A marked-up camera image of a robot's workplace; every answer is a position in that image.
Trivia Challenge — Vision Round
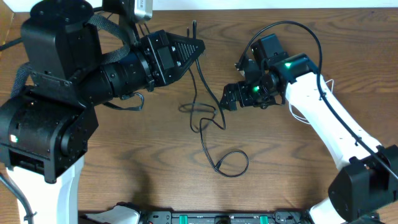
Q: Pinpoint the white cable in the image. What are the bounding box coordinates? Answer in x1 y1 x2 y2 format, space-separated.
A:
288 78 335 126

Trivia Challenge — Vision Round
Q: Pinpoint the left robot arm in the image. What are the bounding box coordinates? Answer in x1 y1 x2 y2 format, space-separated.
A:
1 1 205 223

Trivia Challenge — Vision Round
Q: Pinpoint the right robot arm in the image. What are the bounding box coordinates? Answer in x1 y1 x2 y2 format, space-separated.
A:
220 34 397 223

